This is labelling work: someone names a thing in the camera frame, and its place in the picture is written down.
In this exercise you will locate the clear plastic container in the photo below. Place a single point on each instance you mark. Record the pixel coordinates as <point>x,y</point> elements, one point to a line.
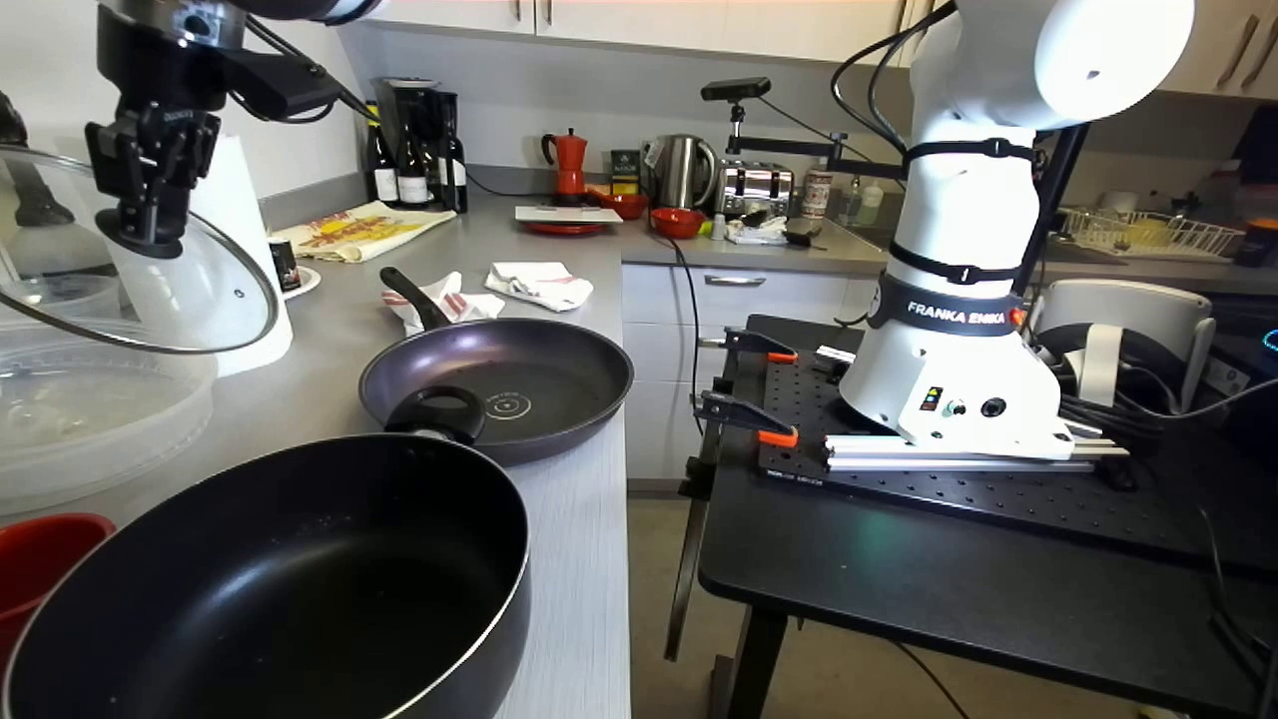
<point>81,412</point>

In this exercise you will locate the spray bottle with black head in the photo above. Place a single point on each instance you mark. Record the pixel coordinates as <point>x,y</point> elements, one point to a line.
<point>31,193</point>

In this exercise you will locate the black pot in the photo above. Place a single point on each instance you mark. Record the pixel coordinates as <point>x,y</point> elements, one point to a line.
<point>267,601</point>

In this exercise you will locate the white dish rack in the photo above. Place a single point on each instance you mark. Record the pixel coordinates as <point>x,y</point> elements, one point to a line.
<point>1160,232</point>

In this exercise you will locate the dark spice jar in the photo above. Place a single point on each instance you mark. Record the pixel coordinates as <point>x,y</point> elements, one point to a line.
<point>284,264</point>

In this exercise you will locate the white grey headset device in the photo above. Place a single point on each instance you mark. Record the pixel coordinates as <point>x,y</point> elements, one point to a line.
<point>1120,320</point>

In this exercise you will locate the purple frying pan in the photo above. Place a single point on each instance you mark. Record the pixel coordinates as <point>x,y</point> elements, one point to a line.
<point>532,384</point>

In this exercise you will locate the glass lid with black knob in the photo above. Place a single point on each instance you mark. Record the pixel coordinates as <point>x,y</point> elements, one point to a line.
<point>55,284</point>

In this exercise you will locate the white cutting board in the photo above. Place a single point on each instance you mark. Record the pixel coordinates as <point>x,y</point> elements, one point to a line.
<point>568,213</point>

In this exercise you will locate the red plate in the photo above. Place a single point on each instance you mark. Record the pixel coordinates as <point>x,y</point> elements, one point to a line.
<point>560,228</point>

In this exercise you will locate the steel cooking pot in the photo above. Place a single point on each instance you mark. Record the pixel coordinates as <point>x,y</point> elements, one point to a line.
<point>758,185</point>

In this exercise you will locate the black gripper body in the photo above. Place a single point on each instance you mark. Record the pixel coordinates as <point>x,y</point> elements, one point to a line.
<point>155,133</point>

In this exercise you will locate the black camera stand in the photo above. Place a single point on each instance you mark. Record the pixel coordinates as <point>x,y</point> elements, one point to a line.
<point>742,89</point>

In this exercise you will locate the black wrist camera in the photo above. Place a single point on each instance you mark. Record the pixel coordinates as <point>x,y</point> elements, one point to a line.
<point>282,83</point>

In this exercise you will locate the white paper towel roll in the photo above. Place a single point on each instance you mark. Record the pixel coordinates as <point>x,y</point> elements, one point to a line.
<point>262,264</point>

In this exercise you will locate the white dish cloth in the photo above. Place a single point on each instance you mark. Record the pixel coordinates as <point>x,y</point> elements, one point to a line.
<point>758,232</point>

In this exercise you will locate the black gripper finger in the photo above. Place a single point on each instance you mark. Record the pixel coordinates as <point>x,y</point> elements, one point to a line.
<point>160,232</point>
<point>117,228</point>

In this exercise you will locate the crumpled white red-striped towel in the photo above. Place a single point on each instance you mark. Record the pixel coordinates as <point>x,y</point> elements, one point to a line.
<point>461,300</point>

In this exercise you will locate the dark wine bottle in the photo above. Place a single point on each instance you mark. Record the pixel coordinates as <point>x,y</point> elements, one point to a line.
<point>457,175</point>
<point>380,167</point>

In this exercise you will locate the red cup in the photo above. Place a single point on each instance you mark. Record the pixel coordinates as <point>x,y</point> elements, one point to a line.
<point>41,560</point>

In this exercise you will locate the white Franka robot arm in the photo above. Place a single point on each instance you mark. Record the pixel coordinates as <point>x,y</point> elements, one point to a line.
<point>971,203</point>

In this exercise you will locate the white upper cabinets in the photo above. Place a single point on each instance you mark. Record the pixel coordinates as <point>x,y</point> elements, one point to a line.
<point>665,21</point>

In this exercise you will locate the red bowl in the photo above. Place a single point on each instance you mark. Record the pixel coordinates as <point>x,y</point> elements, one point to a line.
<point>677,222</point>

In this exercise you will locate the red moka pot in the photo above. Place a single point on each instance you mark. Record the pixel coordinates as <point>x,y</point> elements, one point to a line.
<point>568,161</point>

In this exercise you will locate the black clamp with orange tip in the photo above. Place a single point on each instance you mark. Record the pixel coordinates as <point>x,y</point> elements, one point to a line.
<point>766,348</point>
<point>760,427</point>

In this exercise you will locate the small white plate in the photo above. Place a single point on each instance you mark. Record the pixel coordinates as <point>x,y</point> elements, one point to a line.
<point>307,284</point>

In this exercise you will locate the folded white red-striped towel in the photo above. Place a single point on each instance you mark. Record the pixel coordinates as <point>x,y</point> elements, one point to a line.
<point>541,280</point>

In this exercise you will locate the black coffee machine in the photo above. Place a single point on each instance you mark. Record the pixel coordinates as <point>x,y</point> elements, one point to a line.
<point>425,133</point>

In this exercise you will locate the steel electric kettle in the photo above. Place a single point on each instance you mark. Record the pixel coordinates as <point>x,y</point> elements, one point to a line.
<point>686,175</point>

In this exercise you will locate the black robot table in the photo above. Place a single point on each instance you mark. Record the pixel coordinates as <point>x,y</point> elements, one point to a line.
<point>961,575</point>

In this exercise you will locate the white lower cabinet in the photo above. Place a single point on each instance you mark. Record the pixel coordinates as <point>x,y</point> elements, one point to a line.
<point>665,374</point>

